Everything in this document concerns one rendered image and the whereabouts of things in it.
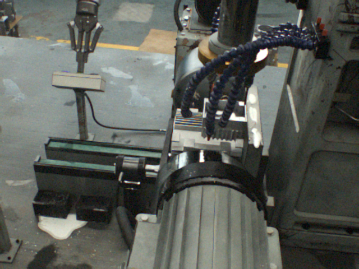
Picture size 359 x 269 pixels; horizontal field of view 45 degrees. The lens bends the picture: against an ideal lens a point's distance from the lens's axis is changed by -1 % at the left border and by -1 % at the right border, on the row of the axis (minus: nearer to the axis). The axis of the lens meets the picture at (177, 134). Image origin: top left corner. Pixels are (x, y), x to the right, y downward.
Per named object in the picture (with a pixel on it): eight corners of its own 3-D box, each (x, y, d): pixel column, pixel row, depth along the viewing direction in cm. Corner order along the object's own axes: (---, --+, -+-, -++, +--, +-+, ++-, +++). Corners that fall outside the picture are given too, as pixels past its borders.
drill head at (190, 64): (239, 87, 178) (248, 29, 163) (242, 140, 149) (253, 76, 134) (179, 81, 179) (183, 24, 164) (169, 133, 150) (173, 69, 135)
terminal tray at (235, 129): (242, 121, 130) (245, 101, 126) (243, 143, 122) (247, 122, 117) (202, 117, 131) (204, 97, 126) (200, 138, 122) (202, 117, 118)
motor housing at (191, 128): (235, 152, 143) (243, 103, 131) (235, 192, 128) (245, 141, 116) (174, 146, 144) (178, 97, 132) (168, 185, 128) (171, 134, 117)
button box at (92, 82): (105, 92, 152) (106, 77, 153) (100, 89, 145) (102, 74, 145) (57, 88, 153) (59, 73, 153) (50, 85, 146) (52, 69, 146)
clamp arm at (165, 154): (167, 179, 119) (176, 125, 139) (168, 171, 117) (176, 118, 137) (154, 177, 119) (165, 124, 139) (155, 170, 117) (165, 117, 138)
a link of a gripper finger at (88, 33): (88, 23, 152) (92, 23, 152) (86, 54, 151) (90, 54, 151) (85, 19, 148) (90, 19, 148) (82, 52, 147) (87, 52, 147)
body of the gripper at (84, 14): (72, 0, 146) (69, 27, 146) (97, 2, 146) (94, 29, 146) (78, 7, 154) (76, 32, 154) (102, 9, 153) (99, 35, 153)
